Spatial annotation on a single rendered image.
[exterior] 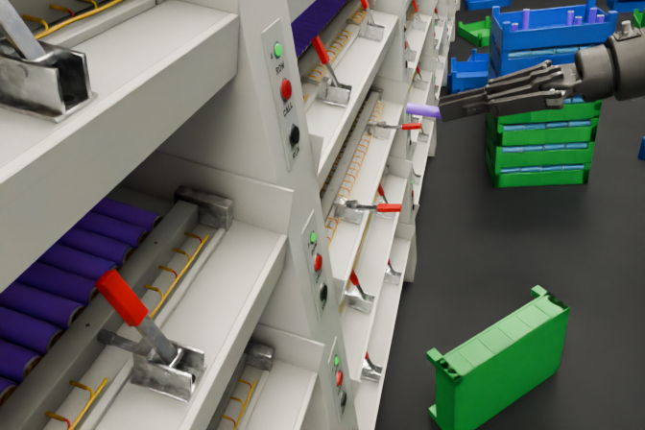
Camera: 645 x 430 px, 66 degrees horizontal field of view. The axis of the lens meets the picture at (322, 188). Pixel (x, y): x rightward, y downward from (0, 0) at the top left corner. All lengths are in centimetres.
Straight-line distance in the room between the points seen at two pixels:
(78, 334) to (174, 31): 20
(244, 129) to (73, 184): 19
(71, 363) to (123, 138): 15
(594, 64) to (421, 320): 79
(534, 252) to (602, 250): 18
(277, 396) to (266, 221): 20
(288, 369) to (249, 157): 26
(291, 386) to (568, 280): 105
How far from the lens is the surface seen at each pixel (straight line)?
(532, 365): 117
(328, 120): 63
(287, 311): 52
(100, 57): 29
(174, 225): 42
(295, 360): 58
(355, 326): 87
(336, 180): 80
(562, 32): 163
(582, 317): 141
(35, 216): 23
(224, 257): 43
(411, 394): 121
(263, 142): 40
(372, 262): 98
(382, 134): 98
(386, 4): 107
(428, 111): 83
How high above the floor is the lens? 100
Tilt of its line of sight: 32 degrees down
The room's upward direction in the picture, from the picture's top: 9 degrees counter-clockwise
